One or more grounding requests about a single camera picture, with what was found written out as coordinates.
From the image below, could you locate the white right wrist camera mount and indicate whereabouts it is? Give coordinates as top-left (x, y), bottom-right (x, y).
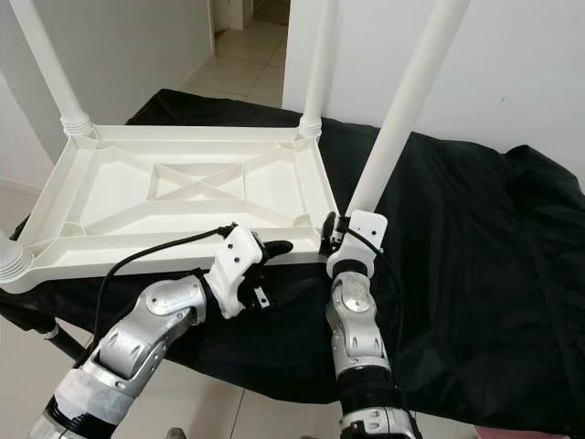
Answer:
top-left (326, 209), bottom-right (388, 277)

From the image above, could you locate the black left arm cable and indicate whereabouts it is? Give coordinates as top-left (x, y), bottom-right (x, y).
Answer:
top-left (87, 223), bottom-right (239, 359)

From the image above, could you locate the white plastic table leg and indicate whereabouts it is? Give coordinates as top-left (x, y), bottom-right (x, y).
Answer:
top-left (296, 0), bottom-right (340, 138)
top-left (9, 0), bottom-right (95, 138)
top-left (343, 0), bottom-right (473, 220)
top-left (0, 231), bottom-right (34, 286)

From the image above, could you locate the pink stool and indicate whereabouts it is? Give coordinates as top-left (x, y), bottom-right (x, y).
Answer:
top-left (471, 423), bottom-right (585, 439)

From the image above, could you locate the white plastic table top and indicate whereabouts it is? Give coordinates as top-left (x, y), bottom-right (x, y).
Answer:
top-left (0, 125), bottom-right (339, 294)

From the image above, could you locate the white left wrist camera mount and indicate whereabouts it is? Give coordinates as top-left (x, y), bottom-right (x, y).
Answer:
top-left (204, 225), bottom-right (271, 321)

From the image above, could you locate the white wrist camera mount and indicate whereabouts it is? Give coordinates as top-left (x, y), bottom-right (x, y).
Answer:
top-left (204, 225), bottom-right (271, 321)
top-left (326, 209), bottom-right (388, 277)

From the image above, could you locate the black metal table leg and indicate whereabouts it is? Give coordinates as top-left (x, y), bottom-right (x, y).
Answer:
top-left (46, 320), bottom-right (89, 363)

